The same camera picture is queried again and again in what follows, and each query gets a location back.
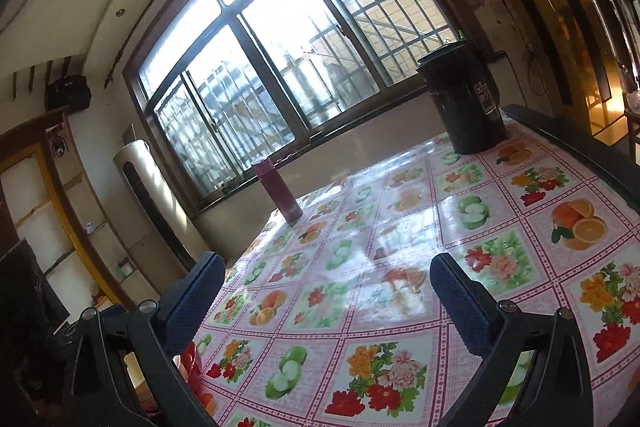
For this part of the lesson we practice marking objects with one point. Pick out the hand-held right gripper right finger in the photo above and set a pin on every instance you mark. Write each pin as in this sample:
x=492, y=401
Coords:
x=462, y=307

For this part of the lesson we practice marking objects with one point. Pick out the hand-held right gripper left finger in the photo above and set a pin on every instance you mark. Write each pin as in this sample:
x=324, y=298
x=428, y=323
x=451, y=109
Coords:
x=192, y=302

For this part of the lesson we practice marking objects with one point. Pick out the yellow framed door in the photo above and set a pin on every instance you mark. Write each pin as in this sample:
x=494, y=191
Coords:
x=30, y=207

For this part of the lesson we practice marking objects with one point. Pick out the floral fruit print tablecloth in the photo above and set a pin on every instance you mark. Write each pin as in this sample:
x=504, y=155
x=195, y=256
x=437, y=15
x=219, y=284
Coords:
x=400, y=232

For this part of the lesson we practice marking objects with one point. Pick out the white tower air conditioner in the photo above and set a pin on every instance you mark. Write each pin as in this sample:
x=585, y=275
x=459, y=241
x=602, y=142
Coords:
x=150, y=197

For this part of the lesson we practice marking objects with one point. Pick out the maroon thermos bottle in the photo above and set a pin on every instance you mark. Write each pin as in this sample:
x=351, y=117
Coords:
x=280, y=192

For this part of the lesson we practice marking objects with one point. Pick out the black bag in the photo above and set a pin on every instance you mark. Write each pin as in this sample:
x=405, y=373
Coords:
x=67, y=94

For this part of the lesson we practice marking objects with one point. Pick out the black electric kettle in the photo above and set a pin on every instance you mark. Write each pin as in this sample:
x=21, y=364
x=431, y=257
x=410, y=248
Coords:
x=465, y=107

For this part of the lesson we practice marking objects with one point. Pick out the brown framed barred window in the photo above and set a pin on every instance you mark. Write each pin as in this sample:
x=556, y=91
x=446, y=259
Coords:
x=280, y=57

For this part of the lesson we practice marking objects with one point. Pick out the gold framed glass partition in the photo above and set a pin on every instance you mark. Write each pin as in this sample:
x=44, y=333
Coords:
x=575, y=32

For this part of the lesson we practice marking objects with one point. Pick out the wall socket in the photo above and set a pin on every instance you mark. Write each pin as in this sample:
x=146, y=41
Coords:
x=125, y=268

